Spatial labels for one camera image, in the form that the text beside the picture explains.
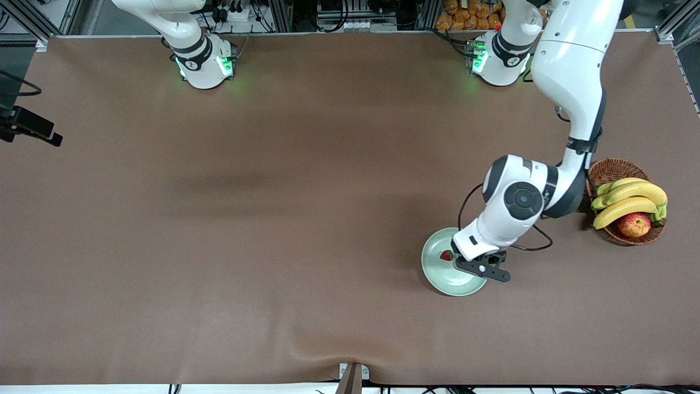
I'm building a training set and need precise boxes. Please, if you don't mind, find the white power strip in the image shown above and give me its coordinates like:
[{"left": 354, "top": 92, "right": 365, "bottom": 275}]
[{"left": 216, "top": 7, "right": 263, "bottom": 24}]

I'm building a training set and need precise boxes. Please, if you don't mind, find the pile of orange bread rolls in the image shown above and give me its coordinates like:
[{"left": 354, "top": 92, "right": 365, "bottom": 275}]
[{"left": 436, "top": 0, "right": 506, "bottom": 31}]

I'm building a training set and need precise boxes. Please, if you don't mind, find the aluminium frame strut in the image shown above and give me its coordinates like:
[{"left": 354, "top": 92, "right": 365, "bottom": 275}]
[
  {"left": 654, "top": 0, "right": 700, "bottom": 42},
  {"left": 0, "top": 0, "right": 83, "bottom": 50}
]

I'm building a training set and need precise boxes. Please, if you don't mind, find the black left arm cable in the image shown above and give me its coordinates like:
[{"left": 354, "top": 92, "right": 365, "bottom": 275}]
[{"left": 458, "top": 183, "right": 554, "bottom": 252}]

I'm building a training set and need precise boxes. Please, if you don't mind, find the red yellow apple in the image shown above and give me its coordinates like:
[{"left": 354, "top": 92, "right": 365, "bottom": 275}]
[{"left": 617, "top": 213, "right": 652, "bottom": 238}]

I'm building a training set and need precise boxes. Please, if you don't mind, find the camera mount post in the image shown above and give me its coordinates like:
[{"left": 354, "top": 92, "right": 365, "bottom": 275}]
[{"left": 335, "top": 362, "right": 370, "bottom": 394}]

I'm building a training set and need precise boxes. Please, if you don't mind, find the grey perforated side rail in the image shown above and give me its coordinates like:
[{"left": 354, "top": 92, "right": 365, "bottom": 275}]
[{"left": 672, "top": 39, "right": 700, "bottom": 115}]

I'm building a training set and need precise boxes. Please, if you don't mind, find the aluminium frame post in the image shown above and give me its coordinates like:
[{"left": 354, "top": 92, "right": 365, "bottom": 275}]
[
  {"left": 418, "top": 0, "right": 441, "bottom": 31},
  {"left": 268, "top": 0, "right": 293, "bottom": 32}
]

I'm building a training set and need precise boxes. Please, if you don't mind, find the pale green round plate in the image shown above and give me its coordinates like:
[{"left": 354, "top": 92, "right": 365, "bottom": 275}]
[{"left": 421, "top": 228, "right": 488, "bottom": 297}]

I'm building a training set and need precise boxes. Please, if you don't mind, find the brown wicker basket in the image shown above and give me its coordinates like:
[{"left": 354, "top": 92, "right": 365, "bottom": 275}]
[{"left": 586, "top": 159, "right": 666, "bottom": 245}]

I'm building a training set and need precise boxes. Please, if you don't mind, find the brown table cover mat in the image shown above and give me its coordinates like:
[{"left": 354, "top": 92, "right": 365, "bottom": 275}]
[{"left": 0, "top": 32, "right": 700, "bottom": 386}]

